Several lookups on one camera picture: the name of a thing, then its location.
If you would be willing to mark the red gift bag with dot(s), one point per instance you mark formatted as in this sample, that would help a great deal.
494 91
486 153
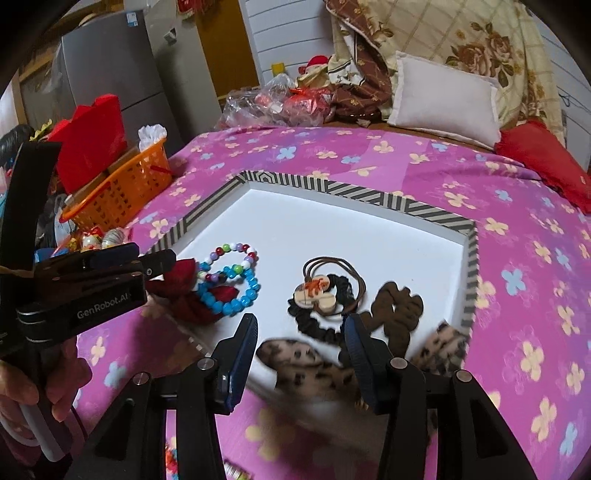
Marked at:
92 143

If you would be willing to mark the red fringed hanging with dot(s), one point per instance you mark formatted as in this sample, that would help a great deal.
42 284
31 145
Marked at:
187 4

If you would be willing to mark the yellow bottle cap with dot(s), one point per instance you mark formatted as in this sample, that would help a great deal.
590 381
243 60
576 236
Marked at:
279 69

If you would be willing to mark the person's left hand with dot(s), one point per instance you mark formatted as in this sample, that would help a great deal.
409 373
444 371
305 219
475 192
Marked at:
62 383

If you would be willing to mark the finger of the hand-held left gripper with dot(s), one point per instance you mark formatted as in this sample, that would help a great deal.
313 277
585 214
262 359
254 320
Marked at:
113 254
159 264

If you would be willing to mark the clear plastic bag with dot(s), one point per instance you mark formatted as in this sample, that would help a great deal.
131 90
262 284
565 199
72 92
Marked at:
258 108

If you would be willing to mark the brown patterned quilt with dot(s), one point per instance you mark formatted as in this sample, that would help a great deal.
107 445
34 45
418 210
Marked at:
355 97

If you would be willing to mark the red santa plush toy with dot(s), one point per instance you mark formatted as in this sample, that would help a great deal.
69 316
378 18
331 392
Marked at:
316 69

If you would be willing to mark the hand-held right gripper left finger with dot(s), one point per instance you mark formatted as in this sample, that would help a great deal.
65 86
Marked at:
240 350

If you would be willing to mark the red frilled pillow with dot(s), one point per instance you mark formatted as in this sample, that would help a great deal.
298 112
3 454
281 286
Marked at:
545 161

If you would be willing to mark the red bow hair clip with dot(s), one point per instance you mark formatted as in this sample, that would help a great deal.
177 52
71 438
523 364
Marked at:
184 302

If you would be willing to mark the orange plastic basket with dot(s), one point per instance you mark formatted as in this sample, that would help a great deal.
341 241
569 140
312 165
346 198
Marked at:
120 194

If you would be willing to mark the cream floral quilt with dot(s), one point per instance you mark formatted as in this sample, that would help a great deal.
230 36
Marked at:
485 46

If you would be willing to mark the striped cardboard box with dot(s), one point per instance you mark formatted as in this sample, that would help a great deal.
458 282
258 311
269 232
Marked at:
369 240

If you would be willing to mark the black scrunchie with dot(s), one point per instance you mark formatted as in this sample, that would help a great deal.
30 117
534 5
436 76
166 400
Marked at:
314 328

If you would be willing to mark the decorated egg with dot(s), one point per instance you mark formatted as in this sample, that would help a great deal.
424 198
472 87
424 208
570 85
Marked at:
114 237
91 240

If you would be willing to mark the grey refrigerator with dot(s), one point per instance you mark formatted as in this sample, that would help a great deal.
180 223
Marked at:
106 60

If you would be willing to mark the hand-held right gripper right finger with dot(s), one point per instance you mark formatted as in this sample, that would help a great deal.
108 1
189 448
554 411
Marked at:
358 350

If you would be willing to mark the wooden door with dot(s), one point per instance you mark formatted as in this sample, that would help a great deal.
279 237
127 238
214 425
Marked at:
231 46

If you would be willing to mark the pink flowered bedsheet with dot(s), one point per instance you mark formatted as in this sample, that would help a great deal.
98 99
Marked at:
531 300

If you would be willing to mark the brown scrunchie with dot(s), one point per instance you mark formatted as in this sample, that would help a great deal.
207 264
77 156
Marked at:
397 314

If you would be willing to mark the white pillow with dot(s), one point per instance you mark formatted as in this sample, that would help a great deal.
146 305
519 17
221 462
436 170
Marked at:
443 101

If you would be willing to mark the leopard print bow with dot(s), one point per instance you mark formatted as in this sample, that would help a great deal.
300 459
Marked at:
300 364

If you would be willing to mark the white plastic bag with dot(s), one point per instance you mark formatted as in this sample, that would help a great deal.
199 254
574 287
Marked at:
152 136

